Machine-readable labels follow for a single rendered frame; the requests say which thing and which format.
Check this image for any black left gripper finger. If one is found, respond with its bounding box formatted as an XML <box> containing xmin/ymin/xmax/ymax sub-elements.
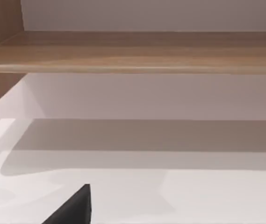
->
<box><xmin>41</xmin><ymin>183</ymin><xmax>92</xmax><ymax>224</ymax></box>

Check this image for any wooden open shelf unit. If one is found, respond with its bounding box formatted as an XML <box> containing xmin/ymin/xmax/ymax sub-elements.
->
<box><xmin>0</xmin><ymin>0</ymin><xmax>266</xmax><ymax>113</ymax></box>

